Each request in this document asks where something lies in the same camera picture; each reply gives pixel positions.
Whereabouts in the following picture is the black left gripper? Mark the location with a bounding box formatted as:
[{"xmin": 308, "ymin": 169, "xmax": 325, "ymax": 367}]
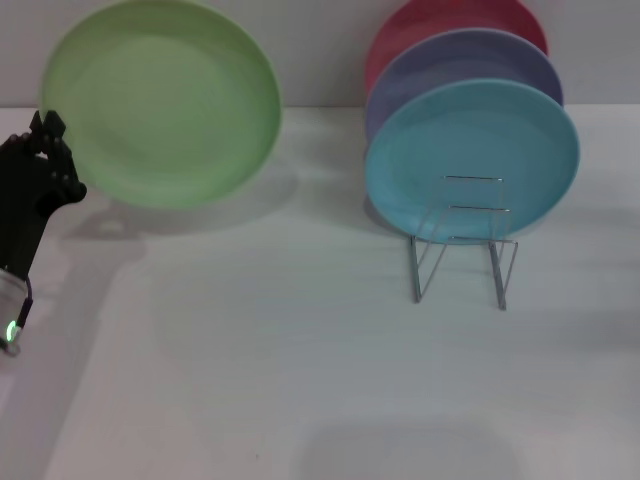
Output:
[{"xmin": 0, "ymin": 110, "xmax": 87, "ymax": 281}]

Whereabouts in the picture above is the green round plate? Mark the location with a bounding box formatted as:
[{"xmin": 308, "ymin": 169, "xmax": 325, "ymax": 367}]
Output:
[{"xmin": 40, "ymin": 0, "xmax": 284, "ymax": 210}]

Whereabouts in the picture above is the red round plate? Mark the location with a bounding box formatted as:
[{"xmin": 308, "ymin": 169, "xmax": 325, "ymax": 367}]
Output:
[{"xmin": 364, "ymin": 0, "xmax": 549, "ymax": 101}]

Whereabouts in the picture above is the light blue round plate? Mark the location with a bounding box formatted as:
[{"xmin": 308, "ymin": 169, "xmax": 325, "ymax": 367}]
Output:
[{"xmin": 364, "ymin": 77, "xmax": 582, "ymax": 247}]

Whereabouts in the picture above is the purple round plate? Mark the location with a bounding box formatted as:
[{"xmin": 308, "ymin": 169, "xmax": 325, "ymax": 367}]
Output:
[{"xmin": 364, "ymin": 28, "xmax": 565, "ymax": 146}]

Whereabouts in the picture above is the metal wire plate rack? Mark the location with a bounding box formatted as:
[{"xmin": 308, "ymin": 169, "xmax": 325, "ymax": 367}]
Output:
[{"xmin": 408, "ymin": 174, "xmax": 519, "ymax": 312}]

